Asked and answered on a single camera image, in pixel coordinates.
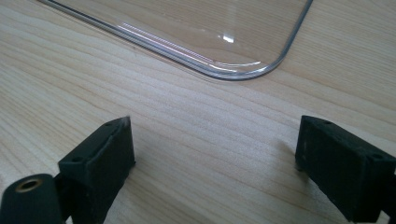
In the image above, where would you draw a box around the clear plastic tray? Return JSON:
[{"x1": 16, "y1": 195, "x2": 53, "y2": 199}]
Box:
[{"x1": 36, "y1": 0, "x2": 315, "y2": 82}]

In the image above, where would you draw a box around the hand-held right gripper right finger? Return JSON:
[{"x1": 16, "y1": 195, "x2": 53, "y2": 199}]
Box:
[{"x1": 294, "y1": 115, "x2": 396, "y2": 224}]

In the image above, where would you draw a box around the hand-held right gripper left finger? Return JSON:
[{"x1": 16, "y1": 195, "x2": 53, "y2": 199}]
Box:
[{"x1": 57, "y1": 116, "x2": 136, "y2": 224}]

